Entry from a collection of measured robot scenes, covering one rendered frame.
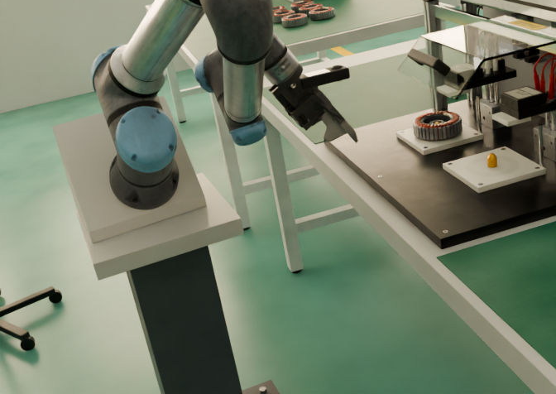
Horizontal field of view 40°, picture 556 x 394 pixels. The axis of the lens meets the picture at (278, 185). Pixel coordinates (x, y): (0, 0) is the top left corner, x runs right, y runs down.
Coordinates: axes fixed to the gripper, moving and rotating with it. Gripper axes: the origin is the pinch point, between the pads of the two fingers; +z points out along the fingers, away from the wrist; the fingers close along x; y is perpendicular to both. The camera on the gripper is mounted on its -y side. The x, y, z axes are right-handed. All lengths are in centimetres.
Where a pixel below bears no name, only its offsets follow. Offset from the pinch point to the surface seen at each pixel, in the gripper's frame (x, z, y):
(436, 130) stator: 5.1, 12.5, -14.9
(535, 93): 27.0, 8.8, -30.2
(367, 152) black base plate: -2.4, 8.8, -0.6
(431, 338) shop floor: -29, 86, 18
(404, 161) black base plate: 8.0, 11.1, -4.3
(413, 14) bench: -135, 47, -66
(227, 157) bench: -137, 39, 30
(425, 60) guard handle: 31.5, -15.3, -15.5
